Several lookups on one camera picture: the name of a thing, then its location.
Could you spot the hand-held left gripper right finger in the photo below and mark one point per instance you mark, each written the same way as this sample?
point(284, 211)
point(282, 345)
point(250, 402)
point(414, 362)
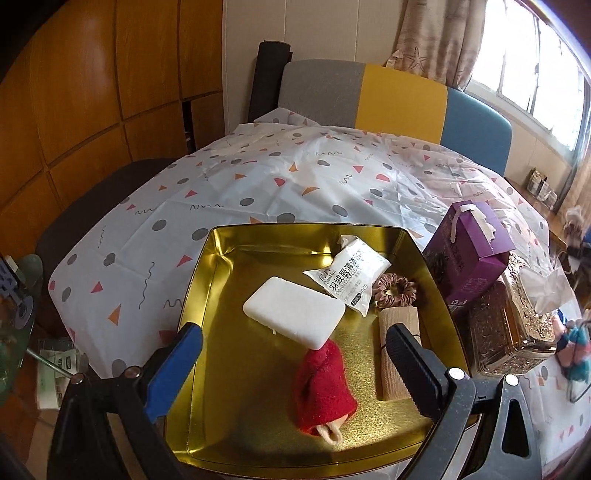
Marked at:
point(411, 364)

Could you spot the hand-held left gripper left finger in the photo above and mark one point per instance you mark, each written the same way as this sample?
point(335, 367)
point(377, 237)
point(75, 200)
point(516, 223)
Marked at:
point(178, 369)

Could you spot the beige elastic bandage roll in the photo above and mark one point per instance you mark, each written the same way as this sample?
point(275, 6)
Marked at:
point(401, 314)

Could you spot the pink satin scrunchie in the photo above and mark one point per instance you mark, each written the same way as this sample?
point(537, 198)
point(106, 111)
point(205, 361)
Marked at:
point(383, 284)

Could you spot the red knitted doll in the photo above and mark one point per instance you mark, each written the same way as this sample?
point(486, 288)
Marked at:
point(323, 387)

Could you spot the gold metal tin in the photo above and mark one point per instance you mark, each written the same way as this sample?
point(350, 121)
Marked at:
point(231, 277)

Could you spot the white wipes packet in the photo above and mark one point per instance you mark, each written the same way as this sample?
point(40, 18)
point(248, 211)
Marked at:
point(351, 272)

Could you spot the white foam sponge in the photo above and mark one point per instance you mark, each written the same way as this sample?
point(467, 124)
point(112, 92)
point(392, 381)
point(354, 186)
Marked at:
point(291, 309)

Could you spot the blue plush toy pink dress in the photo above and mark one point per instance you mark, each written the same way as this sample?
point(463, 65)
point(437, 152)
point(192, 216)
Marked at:
point(577, 341)

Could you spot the ornate gold tissue box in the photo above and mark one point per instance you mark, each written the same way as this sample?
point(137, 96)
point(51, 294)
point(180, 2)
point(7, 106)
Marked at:
point(503, 323)

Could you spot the purple cardboard box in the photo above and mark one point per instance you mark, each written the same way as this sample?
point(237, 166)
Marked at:
point(461, 263)

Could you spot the stack of printed papers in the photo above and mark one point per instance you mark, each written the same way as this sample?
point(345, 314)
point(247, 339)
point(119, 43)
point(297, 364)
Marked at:
point(57, 364)

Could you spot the purple phone stand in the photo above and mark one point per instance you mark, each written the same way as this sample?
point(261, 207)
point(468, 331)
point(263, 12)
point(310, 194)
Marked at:
point(18, 304)

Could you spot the glass side table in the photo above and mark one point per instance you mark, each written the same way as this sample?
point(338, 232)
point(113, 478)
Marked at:
point(27, 277)

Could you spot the wooden desk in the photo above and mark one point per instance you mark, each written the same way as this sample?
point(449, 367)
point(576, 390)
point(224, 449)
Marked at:
point(554, 226)

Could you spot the patterned plastic tablecloth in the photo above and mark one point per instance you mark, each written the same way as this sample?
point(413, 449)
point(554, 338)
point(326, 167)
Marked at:
point(277, 175)

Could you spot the desktop cosmetics organizer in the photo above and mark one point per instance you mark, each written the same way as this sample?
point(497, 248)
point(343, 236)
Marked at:
point(542, 187)

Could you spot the grey yellow blue sofa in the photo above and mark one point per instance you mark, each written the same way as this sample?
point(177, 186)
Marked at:
point(401, 101)

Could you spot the wooden wardrobe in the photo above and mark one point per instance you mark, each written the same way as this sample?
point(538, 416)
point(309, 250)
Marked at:
point(115, 92)

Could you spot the black rolled mat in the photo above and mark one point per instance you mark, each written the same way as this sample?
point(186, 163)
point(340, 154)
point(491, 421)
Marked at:
point(270, 78)

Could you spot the beige starfish curtain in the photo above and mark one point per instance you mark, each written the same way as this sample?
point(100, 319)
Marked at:
point(434, 37)

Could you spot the large window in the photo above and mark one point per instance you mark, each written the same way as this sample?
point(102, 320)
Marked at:
point(531, 55)

